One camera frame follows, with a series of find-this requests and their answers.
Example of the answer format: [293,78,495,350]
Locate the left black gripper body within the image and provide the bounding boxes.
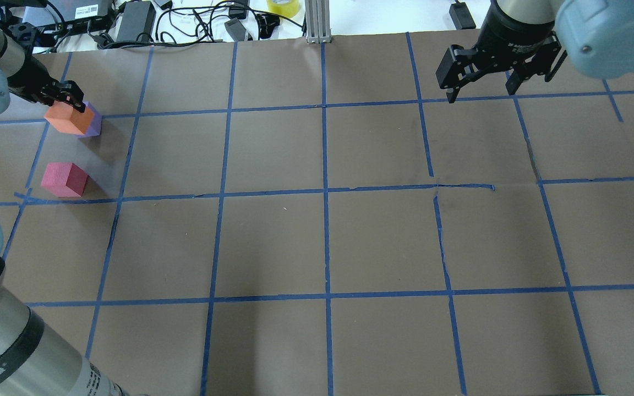
[8,58,61,105]

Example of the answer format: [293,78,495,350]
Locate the yellow tape roll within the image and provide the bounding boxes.
[266,0,300,19]

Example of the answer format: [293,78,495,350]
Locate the purple foam cube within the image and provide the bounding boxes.
[78,101,102,138]

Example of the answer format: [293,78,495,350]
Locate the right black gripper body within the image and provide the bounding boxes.
[472,1,557,78]

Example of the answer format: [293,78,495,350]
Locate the aluminium frame post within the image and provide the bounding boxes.
[304,0,332,43]

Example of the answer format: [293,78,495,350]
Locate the orange foam cube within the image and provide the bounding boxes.
[43,101,82,136]

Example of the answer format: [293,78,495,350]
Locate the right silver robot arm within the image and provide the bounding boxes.
[435,1,634,103]

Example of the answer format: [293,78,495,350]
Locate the black power adapter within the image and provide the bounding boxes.
[116,1,156,42]

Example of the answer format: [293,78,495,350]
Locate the red foam cube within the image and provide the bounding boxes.
[40,162,89,197]

